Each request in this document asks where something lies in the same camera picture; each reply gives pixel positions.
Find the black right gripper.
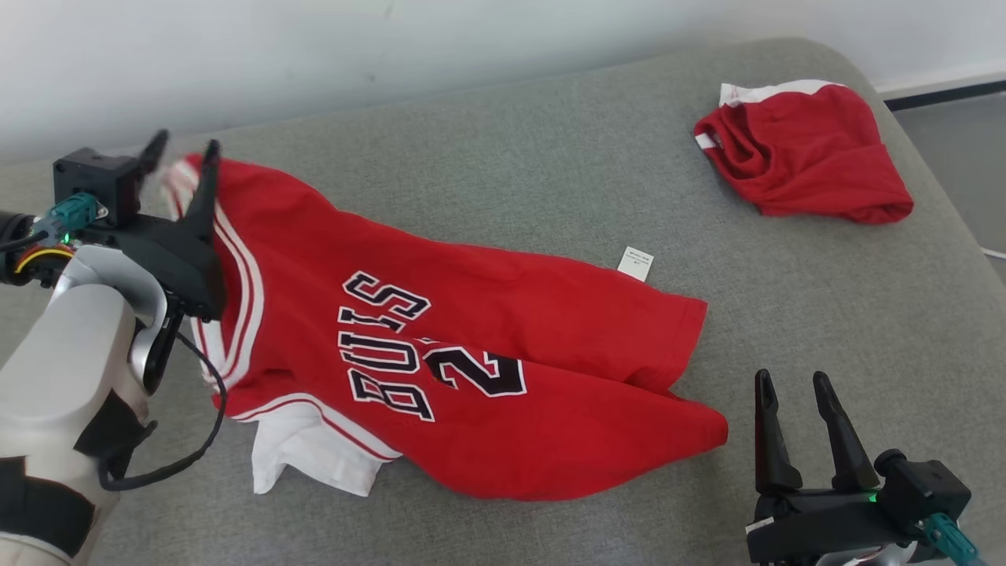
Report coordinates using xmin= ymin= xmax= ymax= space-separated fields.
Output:
xmin=745 ymin=369 xmax=933 ymax=566

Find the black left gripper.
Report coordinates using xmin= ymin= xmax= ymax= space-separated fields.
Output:
xmin=97 ymin=129 xmax=229 ymax=322

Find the red Bulls basketball jersey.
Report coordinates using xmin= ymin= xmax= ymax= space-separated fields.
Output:
xmin=161 ymin=153 xmax=730 ymax=502
xmin=694 ymin=79 xmax=915 ymax=226

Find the grey fabric sofa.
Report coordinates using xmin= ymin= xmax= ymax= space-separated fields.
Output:
xmin=0 ymin=36 xmax=1006 ymax=566

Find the teal left cable connector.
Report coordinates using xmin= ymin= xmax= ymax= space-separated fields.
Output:
xmin=41 ymin=194 xmax=108 ymax=246

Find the teal cable connector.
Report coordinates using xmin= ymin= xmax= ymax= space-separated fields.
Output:
xmin=923 ymin=512 xmax=988 ymax=566
xmin=41 ymin=194 xmax=108 ymax=246

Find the teal right cable connector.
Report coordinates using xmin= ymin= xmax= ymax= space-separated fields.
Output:
xmin=923 ymin=512 xmax=988 ymax=566

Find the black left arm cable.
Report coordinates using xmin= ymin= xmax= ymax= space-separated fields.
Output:
xmin=97 ymin=329 xmax=229 ymax=493

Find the black white wall baseboard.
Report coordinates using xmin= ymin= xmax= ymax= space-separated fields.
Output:
xmin=875 ymin=71 xmax=1006 ymax=112

